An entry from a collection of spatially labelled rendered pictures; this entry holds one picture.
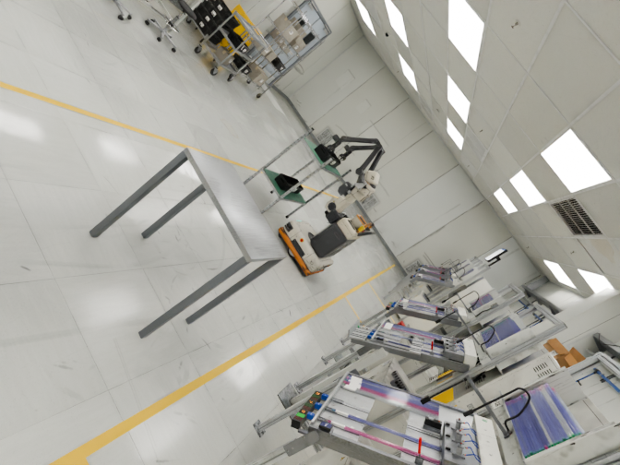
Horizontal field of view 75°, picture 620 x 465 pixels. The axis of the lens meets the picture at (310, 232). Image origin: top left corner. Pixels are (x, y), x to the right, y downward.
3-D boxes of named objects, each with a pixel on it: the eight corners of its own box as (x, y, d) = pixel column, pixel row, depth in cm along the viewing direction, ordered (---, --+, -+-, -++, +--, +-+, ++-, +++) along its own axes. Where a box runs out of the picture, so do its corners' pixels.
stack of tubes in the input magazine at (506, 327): (486, 349, 283) (521, 329, 276) (480, 332, 331) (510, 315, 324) (496, 364, 281) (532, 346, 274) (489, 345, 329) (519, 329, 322)
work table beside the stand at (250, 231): (145, 233, 275) (231, 162, 254) (191, 323, 260) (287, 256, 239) (89, 232, 233) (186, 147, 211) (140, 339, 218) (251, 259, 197)
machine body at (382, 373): (317, 419, 319) (382, 383, 302) (339, 387, 385) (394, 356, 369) (362, 496, 307) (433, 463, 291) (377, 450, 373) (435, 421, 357)
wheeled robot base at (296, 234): (320, 272, 531) (336, 262, 525) (304, 277, 471) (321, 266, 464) (294, 230, 543) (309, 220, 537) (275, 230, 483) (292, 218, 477)
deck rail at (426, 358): (368, 347, 306) (370, 339, 306) (369, 346, 308) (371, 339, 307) (468, 374, 283) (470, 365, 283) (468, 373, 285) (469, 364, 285)
